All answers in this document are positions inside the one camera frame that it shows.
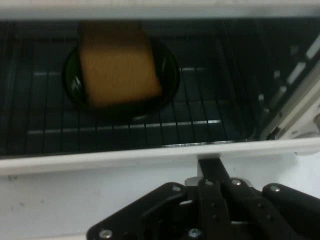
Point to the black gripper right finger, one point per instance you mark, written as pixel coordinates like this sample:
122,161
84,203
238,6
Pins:
280,212

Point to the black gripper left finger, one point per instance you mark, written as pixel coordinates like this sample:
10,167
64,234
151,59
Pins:
160,212

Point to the black round plate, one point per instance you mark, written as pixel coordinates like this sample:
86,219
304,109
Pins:
170,75

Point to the cream toaster oven body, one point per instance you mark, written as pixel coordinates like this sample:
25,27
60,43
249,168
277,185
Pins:
160,7

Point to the yellow toast slice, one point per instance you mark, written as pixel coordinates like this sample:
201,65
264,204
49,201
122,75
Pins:
117,65

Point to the cream toaster oven door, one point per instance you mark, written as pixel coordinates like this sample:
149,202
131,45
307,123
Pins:
100,158

